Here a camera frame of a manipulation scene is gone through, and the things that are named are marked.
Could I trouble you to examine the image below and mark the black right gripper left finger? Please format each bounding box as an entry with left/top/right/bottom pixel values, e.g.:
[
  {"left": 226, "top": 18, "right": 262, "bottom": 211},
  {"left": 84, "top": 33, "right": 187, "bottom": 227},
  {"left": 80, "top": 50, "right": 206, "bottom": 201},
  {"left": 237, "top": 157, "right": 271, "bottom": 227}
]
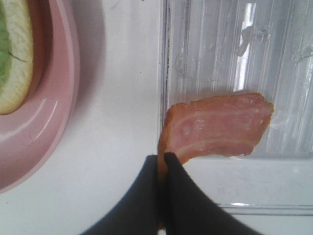
[{"left": 83, "top": 155, "right": 159, "bottom": 235}]

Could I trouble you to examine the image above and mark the bread slice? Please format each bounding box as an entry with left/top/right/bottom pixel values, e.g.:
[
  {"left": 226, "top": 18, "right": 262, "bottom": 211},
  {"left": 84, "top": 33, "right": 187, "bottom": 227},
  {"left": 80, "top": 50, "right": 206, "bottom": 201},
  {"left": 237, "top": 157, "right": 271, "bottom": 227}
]
[{"left": 0, "top": 0, "right": 34, "bottom": 115}]

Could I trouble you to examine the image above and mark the green lettuce leaf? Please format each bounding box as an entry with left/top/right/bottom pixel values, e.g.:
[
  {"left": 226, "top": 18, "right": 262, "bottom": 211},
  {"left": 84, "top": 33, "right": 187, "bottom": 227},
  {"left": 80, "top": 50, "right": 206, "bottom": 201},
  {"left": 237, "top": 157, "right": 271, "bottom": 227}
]
[{"left": 0, "top": 0, "right": 25, "bottom": 86}]

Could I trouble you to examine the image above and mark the bacon strip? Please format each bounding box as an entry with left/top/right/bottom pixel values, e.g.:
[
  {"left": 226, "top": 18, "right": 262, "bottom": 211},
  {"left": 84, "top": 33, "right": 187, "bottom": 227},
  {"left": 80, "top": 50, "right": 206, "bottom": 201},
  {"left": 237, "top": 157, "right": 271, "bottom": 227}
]
[{"left": 156, "top": 92, "right": 274, "bottom": 232}]

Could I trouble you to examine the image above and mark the pink round plate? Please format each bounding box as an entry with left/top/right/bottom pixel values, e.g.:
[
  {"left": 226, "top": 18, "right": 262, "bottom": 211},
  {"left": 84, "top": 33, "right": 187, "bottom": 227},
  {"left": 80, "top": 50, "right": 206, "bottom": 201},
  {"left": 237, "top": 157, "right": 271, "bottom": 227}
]
[{"left": 0, "top": 0, "right": 80, "bottom": 192}]

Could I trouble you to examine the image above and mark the right clear plastic tray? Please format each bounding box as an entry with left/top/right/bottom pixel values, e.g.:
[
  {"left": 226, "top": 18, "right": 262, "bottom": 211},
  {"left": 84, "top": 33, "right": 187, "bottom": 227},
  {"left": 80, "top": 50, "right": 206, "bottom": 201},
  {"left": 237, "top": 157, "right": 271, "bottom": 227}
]
[{"left": 158, "top": 0, "right": 313, "bottom": 216}]

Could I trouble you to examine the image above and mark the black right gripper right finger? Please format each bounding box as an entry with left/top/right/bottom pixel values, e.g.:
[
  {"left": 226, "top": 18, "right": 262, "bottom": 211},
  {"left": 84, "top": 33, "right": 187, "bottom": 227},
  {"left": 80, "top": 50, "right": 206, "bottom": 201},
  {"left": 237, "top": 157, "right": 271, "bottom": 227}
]
[{"left": 164, "top": 153, "right": 260, "bottom": 235}]

